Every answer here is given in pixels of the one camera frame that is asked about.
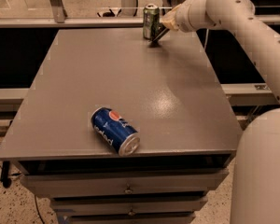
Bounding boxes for black floor cable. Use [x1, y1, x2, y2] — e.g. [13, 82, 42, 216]
[0, 142, 46, 224]

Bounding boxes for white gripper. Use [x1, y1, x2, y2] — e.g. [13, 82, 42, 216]
[162, 0, 199, 33]

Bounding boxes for black rxbar chocolate bar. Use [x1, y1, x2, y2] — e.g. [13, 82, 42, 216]
[151, 28, 170, 43]

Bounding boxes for blue pepsi can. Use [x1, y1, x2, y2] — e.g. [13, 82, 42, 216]
[91, 107, 140, 156]

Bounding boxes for white cable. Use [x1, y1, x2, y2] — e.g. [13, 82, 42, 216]
[203, 28, 209, 51]

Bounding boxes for green soda can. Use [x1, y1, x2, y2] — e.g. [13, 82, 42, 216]
[143, 4, 160, 40]

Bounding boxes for grey drawer cabinet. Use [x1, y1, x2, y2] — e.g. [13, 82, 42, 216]
[0, 29, 242, 224]

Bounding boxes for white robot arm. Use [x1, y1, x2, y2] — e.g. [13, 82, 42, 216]
[161, 0, 280, 224]

